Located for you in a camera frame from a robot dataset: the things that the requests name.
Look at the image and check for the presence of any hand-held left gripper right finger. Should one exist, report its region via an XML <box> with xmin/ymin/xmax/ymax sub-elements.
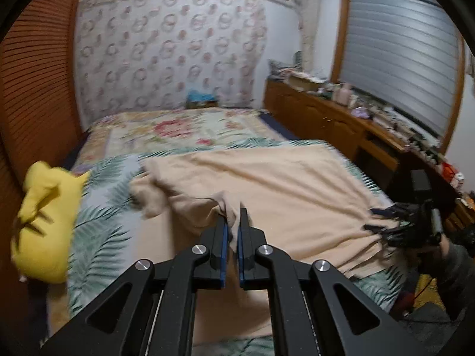
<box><xmin>237</xmin><ymin>208</ymin><xmax>433</xmax><ymax>356</ymax></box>

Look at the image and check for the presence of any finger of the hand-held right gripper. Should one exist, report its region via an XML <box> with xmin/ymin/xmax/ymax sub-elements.
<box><xmin>371</xmin><ymin>207</ymin><xmax>408</xmax><ymax>220</ymax></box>
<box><xmin>363</xmin><ymin>223</ymin><xmax>404</xmax><ymax>245</ymax></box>

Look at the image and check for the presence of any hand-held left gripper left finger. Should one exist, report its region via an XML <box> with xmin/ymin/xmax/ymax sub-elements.
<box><xmin>39</xmin><ymin>213</ymin><xmax>229</xmax><ymax>356</ymax></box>

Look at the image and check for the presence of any beige printed t-shirt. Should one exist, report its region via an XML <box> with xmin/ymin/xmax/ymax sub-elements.
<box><xmin>130</xmin><ymin>144</ymin><xmax>412</xmax><ymax>345</ymax></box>

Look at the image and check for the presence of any person's right forearm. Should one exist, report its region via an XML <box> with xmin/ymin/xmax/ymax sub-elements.
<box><xmin>419</xmin><ymin>237</ymin><xmax>475</xmax><ymax>320</ymax></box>

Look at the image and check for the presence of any red white packet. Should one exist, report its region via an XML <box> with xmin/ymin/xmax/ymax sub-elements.
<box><xmin>443</xmin><ymin>163</ymin><xmax>464</xmax><ymax>188</ymax></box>

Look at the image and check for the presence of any long wooden cabinet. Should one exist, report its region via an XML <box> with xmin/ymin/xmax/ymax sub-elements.
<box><xmin>264</xmin><ymin>78</ymin><xmax>475</xmax><ymax>231</ymax></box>

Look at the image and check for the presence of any leaf print blanket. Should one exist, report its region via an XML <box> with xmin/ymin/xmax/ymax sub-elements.
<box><xmin>67</xmin><ymin>137</ymin><xmax>405</xmax><ymax>356</ymax></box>

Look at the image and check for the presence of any pink bottle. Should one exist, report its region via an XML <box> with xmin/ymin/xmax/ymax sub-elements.
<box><xmin>336</xmin><ymin>82</ymin><xmax>353</xmax><ymax>105</ymax></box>

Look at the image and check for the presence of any floral bedsheet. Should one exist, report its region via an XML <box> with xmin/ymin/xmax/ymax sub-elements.
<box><xmin>70</xmin><ymin>107</ymin><xmax>286</xmax><ymax>173</ymax></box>

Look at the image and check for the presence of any dark blue mattress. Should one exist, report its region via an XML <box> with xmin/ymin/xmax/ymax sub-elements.
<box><xmin>256</xmin><ymin>111</ymin><xmax>301</xmax><ymax>142</ymax></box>

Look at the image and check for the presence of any open cardboard box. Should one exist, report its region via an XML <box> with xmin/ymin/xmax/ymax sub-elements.
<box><xmin>289</xmin><ymin>72</ymin><xmax>323</xmax><ymax>91</ymax></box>

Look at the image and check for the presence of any blue plastic bag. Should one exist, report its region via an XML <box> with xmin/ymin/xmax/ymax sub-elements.
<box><xmin>187</xmin><ymin>90</ymin><xmax>218</xmax><ymax>104</ymax></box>

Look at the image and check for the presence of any patterned fabric bag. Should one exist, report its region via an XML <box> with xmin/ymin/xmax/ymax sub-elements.
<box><xmin>268</xmin><ymin>59</ymin><xmax>297</xmax><ymax>78</ymax></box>

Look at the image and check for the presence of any yellow plush toy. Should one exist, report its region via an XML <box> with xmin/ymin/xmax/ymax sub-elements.
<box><xmin>10</xmin><ymin>160</ymin><xmax>91</xmax><ymax>284</ymax></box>

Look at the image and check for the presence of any white lace curtain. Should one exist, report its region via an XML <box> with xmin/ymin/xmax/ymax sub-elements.
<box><xmin>299</xmin><ymin>0</ymin><xmax>322</xmax><ymax>69</ymax></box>

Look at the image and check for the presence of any circle pattern curtain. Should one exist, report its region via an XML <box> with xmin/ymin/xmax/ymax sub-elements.
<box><xmin>76</xmin><ymin>0</ymin><xmax>268</xmax><ymax>121</ymax></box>

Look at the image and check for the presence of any slatted wooden door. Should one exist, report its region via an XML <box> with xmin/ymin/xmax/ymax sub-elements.
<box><xmin>0</xmin><ymin>0</ymin><xmax>88</xmax><ymax>208</ymax></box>

